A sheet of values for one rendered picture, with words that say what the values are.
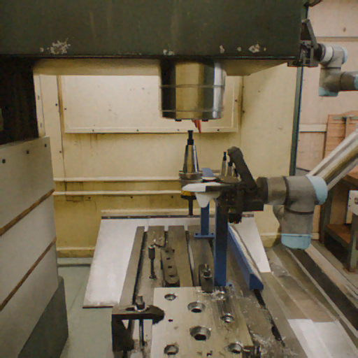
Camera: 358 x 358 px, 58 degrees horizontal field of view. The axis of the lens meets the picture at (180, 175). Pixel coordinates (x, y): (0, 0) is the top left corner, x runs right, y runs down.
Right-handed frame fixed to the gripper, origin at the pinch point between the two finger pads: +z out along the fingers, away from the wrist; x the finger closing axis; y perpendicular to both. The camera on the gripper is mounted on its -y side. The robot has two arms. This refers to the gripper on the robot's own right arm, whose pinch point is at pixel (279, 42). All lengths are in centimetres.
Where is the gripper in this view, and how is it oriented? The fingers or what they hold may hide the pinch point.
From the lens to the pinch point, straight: 122.5
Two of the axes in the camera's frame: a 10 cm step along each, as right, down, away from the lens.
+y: 0.0, 9.7, 2.2
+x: -5.3, -1.9, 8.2
